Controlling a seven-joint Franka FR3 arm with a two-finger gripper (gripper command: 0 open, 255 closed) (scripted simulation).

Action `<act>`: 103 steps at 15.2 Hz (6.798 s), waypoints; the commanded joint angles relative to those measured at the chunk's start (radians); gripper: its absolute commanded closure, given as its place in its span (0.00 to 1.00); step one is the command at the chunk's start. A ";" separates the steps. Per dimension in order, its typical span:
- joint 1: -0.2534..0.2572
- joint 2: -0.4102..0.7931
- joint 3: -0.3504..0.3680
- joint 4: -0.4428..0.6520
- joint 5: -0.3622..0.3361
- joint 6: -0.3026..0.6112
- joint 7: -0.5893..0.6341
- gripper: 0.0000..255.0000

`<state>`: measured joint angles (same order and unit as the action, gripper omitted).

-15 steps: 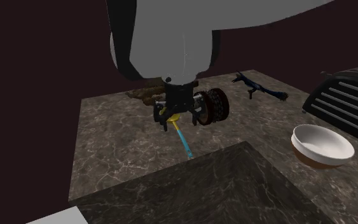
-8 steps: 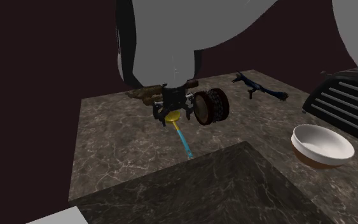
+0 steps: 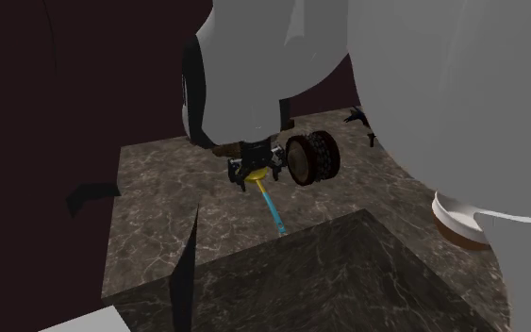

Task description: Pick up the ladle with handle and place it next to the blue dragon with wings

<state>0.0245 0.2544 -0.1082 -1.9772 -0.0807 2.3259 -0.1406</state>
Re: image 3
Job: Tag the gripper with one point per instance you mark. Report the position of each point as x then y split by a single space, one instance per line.
256 154

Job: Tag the small dark object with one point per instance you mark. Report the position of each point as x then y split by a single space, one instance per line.
372 139

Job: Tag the dark blue figure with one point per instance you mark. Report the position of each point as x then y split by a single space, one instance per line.
357 117

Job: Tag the dark red round roll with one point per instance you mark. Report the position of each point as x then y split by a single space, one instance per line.
313 158

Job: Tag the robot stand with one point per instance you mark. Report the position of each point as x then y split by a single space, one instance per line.
338 280

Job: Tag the white bowl with brown base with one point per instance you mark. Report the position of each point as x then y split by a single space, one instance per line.
456 220

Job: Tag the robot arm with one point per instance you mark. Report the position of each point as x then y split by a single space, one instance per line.
453 92

